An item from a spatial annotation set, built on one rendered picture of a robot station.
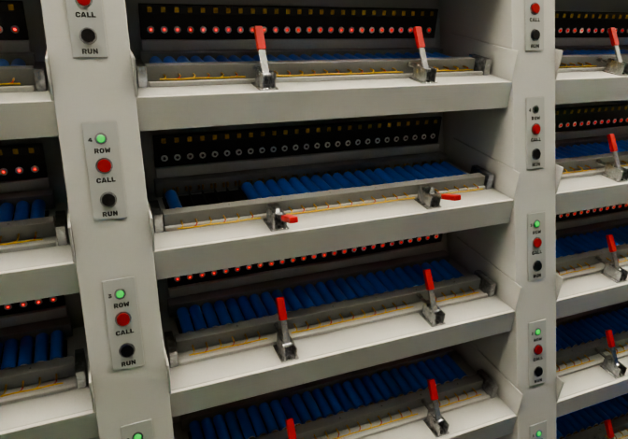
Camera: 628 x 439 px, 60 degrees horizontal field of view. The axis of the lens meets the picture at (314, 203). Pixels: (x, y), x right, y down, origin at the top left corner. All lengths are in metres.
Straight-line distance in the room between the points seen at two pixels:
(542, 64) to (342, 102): 0.38
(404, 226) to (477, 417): 0.40
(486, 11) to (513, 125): 0.21
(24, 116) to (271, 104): 0.31
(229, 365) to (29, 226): 0.34
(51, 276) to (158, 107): 0.25
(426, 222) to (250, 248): 0.30
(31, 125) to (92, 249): 0.17
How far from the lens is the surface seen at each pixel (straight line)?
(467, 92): 0.93
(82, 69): 0.73
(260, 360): 0.85
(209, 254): 0.76
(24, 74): 0.80
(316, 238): 0.81
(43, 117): 0.74
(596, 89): 1.13
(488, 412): 1.11
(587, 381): 1.26
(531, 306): 1.07
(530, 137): 1.01
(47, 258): 0.76
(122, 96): 0.73
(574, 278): 1.20
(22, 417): 0.83
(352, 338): 0.90
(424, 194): 0.90
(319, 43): 0.99
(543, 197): 1.04
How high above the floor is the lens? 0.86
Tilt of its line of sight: 8 degrees down
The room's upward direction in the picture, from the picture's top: 4 degrees counter-clockwise
